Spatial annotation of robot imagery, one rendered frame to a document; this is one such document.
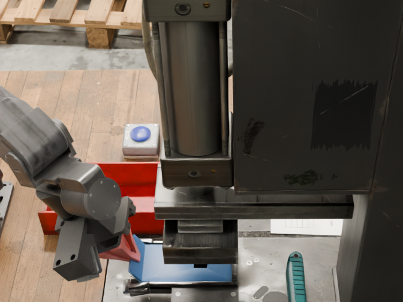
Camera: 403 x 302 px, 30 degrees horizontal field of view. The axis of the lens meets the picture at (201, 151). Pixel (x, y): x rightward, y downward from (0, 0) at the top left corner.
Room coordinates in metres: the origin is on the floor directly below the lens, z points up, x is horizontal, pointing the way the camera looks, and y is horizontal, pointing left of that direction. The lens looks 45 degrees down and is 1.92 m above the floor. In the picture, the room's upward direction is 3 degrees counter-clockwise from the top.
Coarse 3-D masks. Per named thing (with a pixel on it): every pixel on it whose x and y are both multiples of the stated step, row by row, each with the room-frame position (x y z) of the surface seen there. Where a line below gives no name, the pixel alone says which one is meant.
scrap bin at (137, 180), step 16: (112, 176) 0.95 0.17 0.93; (128, 176) 0.94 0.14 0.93; (144, 176) 0.94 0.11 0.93; (128, 192) 0.92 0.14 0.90; (144, 192) 0.92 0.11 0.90; (48, 208) 0.88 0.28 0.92; (144, 208) 0.88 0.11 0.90; (48, 224) 0.84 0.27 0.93; (144, 224) 0.83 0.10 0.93; (160, 224) 0.83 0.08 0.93
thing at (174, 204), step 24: (168, 192) 0.67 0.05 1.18; (192, 192) 0.67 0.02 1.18; (216, 192) 0.66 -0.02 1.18; (168, 216) 0.64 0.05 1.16; (192, 216) 0.64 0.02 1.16; (216, 216) 0.64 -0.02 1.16; (240, 216) 0.64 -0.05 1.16; (264, 216) 0.64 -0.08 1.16; (288, 216) 0.63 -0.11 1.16; (312, 216) 0.63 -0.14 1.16; (336, 216) 0.63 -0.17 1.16; (168, 240) 0.62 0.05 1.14; (192, 240) 0.62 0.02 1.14; (216, 240) 0.62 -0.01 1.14
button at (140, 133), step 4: (136, 128) 1.06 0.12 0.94; (140, 128) 1.06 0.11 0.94; (144, 128) 1.06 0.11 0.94; (148, 128) 1.06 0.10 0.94; (132, 132) 1.05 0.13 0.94; (136, 132) 1.05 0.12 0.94; (140, 132) 1.05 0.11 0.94; (144, 132) 1.05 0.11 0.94; (148, 132) 1.05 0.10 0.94; (132, 136) 1.04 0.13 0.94; (136, 136) 1.04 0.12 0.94; (140, 136) 1.04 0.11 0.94; (144, 136) 1.04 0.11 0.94; (148, 136) 1.04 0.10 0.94; (136, 140) 1.03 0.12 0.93; (140, 140) 1.03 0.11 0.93; (144, 140) 1.03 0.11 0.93
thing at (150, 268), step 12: (144, 252) 0.72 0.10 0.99; (156, 252) 0.72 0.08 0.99; (132, 264) 0.68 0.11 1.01; (144, 264) 0.70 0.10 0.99; (156, 264) 0.70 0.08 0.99; (168, 264) 0.69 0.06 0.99; (180, 264) 0.69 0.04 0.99; (192, 264) 0.69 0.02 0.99; (216, 264) 0.69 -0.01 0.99; (228, 264) 0.69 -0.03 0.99; (144, 276) 0.68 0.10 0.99; (156, 276) 0.67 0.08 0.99; (168, 276) 0.67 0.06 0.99; (180, 276) 0.67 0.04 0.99; (192, 276) 0.67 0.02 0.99; (204, 276) 0.67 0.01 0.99; (216, 276) 0.67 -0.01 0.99; (228, 276) 0.67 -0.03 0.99
